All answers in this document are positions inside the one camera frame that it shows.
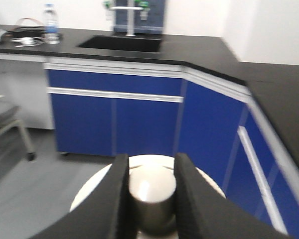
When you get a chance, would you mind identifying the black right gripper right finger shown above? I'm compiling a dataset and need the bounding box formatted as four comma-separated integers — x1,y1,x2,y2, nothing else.
174,153,289,239

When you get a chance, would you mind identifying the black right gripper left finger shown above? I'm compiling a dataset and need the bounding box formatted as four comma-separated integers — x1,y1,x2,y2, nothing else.
32,154,129,239

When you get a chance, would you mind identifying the glass jar with white lid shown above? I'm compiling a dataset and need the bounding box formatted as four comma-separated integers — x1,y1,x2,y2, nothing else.
69,154,227,239

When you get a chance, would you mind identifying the blue lab cabinet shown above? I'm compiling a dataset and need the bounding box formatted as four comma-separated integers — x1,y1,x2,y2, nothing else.
44,57,299,239

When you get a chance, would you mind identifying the grey stool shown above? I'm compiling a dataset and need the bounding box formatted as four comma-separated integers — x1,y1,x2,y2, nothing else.
0,95,36,161

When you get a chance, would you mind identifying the black lab sink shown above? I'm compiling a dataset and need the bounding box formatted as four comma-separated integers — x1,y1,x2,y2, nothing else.
77,35,162,52

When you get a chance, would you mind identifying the clear plastic water bottle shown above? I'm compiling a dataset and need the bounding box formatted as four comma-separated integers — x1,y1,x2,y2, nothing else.
43,3,60,44

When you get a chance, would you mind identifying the blue pegboard drying rack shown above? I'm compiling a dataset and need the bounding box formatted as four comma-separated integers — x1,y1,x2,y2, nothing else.
113,0,166,35

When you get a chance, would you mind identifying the white lab faucet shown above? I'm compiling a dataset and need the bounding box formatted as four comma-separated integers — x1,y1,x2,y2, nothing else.
104,0,150,37

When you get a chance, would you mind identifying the white cable on counter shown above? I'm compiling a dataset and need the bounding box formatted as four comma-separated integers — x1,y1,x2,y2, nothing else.
10,36,44,48

